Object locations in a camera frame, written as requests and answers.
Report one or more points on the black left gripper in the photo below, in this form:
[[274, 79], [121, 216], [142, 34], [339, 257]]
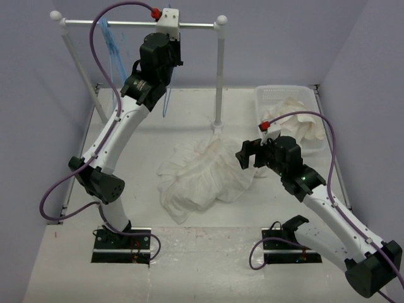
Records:
[[177, 44]]

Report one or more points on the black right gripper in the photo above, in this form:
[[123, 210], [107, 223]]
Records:
[[252, 146]]

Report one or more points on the blue wire hanger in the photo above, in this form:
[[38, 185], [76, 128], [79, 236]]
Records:
[[166, 101]]

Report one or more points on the white skirt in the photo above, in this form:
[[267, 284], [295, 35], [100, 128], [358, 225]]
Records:
[[201, 172]]

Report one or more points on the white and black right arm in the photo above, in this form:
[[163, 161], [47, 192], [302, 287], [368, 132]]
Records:
[[368, 262]]

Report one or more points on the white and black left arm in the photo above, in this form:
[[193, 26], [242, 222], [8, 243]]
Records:
[[160, 53]]

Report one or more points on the white clothes rack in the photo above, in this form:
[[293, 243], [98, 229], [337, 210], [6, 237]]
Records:
[[218, 26]]

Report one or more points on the white plastic basket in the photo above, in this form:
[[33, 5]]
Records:
[[271, 94]]

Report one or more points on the bundle of blue hangers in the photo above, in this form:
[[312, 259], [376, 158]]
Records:
[[119, 54]]

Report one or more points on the white cloth in basket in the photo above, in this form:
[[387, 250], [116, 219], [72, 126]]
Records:
[[302, 127]]

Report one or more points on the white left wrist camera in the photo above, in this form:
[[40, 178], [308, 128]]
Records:
[[168, 23]]

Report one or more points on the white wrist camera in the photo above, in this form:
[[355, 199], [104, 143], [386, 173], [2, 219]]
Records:
[[168, 23], [269, 131]]

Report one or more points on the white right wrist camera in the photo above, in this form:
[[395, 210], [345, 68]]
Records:
[[269, 131]]

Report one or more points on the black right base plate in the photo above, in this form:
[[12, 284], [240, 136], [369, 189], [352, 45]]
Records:
[[278, 252]]

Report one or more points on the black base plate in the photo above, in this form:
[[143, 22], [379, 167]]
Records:
[[278, 252], [109, 247]]

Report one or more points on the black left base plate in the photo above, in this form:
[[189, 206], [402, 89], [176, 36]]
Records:
[[109, 247]]

